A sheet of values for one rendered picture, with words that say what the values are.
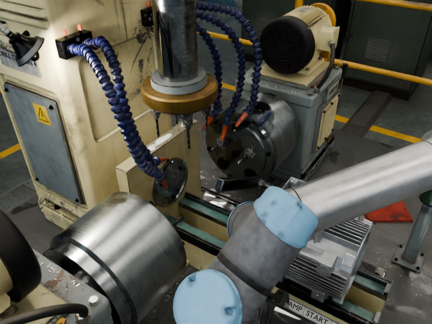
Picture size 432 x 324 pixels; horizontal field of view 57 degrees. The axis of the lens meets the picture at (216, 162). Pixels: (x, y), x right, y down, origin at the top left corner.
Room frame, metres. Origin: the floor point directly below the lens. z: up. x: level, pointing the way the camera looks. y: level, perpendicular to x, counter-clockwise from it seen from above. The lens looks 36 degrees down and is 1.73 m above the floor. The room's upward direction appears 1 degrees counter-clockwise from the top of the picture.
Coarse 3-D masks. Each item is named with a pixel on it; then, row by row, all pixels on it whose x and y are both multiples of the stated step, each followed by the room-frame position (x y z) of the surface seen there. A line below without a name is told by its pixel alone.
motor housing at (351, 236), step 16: (352, 224) 0.62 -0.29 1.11; (368, 224) 0.63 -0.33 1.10; (320, 240) 0.60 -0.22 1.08; (336, 240) 0.59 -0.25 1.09; (352, 240) 0.58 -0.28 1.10; (304, 256) 0.58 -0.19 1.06; (320, 256) 0.57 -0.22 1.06; (288, 272) 0.59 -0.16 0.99; (304, 272) 0.57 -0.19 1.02; (336, 272) 0.54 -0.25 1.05; (352, 272) 0.62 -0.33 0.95; (320, 288) 0.55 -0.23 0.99; (336, 288) 0.53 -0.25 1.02
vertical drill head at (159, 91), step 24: (168, 0) 0.82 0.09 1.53; (192, 0) 0.84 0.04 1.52; (168, 24) 0.82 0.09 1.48; (192, 24) 0.84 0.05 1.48; (168, 48) 0.82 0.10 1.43; (192, 48) 0.83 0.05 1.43; (168, 72) 0.82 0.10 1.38; (192, 72) 0.83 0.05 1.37; (144, 96) 0.81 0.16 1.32; (168, 96) 0.79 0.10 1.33; (192, 96) 0.79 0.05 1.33; (216, 96) 0.83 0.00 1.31; (192, 120) 0.80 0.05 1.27
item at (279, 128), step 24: (264, 96) 1.13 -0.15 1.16; (216, 120) 1.06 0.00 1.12; (264, 120) 1.01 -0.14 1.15; (288, 120) 1.07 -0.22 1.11; (216, 144) 1.01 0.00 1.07; (240, 144) 1.01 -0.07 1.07; (264, 144) 0.97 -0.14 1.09; (288, 144) 1.02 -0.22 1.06; (240, 168) 1.00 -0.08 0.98; (264, 168) 0.96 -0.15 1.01
